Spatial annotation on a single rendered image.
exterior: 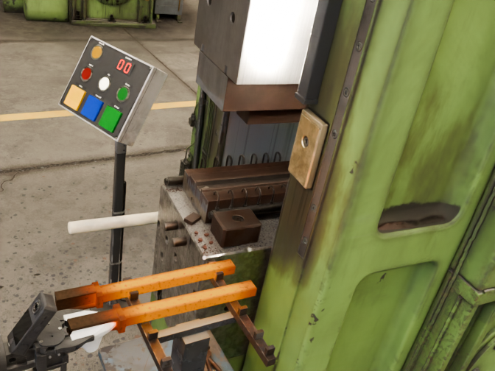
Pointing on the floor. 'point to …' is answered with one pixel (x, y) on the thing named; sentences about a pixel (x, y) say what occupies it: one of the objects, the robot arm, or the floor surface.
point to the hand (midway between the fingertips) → (107, 319)
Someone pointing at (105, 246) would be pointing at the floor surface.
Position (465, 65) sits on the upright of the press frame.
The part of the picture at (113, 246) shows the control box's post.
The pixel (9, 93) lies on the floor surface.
